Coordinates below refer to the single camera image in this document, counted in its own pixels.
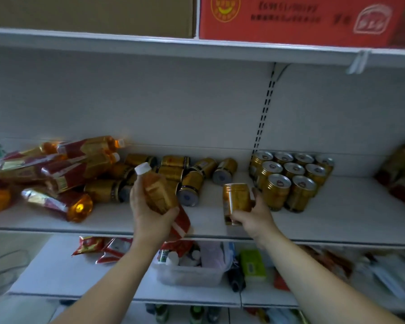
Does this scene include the person's right hand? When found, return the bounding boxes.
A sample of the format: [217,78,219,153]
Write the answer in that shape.
[230,187,281,248]

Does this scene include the person's left hand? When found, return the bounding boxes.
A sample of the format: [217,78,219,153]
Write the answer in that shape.
[129,180,180,248]

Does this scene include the single gold drink can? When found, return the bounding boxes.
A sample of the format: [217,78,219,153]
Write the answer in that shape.
[222,183,254,227]

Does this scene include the white-capped amber tea bottle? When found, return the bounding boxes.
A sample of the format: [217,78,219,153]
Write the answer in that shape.
[134,162,194,241]

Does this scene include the person's left forearm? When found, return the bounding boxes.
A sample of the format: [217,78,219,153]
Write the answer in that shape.
[51,238,167,324]

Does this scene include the person's right forearm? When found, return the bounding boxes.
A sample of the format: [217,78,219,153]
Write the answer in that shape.
[256,229,405,324]

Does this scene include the red snack packet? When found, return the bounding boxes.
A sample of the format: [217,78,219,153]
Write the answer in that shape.
[160,239,195,257]
[95,237,134,265]
[72,236,105,256]

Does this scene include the heap of toppled gold cans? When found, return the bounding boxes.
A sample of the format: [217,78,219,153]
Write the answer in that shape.
[84,153,239,208]

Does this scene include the block of upright gold cans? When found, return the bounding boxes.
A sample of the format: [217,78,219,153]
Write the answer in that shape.
[249,150,335,213]

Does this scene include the green packet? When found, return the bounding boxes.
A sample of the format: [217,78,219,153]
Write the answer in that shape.
[240,249,267,284]

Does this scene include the dark small pouch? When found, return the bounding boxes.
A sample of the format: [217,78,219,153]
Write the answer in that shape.
[226,263,246,293]

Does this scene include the clear plastic bin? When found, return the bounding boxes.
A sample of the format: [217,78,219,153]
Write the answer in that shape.
[152,241,235,287]

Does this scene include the orange-red packet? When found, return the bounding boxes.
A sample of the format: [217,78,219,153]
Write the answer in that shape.
[273,271,291,291]

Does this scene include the brown snack packets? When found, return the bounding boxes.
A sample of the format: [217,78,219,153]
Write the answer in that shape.
[300,245,354,281]

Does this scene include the dark-capped bottle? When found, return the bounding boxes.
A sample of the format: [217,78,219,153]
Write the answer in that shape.
[207,306,222,324]

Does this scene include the green-label bottle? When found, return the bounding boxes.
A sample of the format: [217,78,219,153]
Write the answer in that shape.
[190,305,205,324]

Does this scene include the pile of red-label tea bottles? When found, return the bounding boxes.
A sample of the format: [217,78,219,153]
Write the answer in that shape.
[0,135,126,223]

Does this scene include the white shelf board with drinks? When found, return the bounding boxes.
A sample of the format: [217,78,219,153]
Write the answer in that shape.
[0,137,405,250]

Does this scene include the slotted shelf upright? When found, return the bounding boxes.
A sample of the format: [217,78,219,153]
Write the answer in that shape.
[251,62,279,158]

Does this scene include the white shelf board with snacks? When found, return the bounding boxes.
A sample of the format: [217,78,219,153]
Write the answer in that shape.
[7,234,405,315]

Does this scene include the white plastic packaging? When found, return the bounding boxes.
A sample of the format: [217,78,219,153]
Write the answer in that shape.
[353,250,405,305]

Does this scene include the group of blurred amber bottles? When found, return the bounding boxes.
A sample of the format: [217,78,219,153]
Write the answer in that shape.
[374,144,405,214]

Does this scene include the white shelf board with boxes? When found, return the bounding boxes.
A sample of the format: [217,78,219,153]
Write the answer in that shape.
[0,27,405,70]

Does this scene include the clear price tag holder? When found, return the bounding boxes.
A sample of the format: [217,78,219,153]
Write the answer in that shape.
[346,50,371,75]

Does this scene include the red cardboard box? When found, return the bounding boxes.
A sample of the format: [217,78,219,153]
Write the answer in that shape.
[199,0,405,48]

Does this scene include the brown cardboard box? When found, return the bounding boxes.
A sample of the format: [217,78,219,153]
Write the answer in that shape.
[0,0,196,39]

